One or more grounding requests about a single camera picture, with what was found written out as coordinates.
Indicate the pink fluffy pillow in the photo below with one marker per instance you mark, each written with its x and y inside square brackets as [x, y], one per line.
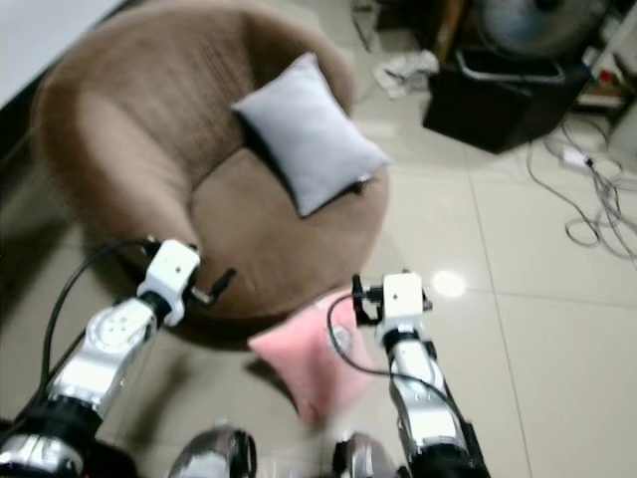
[309, 358]

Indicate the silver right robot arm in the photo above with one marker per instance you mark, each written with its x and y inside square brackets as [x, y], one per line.
[423, 398]

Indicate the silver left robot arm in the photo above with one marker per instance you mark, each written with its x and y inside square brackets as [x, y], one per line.
[109, 344]

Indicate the brown round fabric sofa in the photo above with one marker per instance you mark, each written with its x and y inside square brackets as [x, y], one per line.
[129, 149]

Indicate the grey square pillow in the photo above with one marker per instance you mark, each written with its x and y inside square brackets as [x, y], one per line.
[309, 134]

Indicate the grey floor fan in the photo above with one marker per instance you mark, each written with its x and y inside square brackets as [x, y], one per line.
[537, 25]

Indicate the silver right robot leg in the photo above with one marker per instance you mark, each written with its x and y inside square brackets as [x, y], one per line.
[363, 460]

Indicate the silver robot leg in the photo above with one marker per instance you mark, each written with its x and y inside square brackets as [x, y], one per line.
[363, 460]
[209, 458]

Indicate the silver left robot leg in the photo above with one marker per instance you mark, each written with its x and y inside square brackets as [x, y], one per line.
[209, 458]

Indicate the crumpled white cloth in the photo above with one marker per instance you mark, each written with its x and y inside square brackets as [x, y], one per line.
[406, 72]

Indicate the black box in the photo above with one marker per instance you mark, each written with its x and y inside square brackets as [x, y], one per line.
[498, 110]

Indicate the white power adapter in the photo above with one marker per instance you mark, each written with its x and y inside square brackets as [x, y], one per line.
[575, 157]

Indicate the brown wooden furniture leg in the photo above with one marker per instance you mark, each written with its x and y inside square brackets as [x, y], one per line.
[450, 25]

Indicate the white table top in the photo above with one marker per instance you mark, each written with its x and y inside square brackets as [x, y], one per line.
[50, 40]

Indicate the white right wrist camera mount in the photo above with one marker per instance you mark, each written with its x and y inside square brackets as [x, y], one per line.
[401, 297]

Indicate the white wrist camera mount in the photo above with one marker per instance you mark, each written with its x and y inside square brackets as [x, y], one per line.
[171, 267]
[401, 297]

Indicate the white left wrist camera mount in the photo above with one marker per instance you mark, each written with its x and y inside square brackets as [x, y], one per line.
[171, 267]

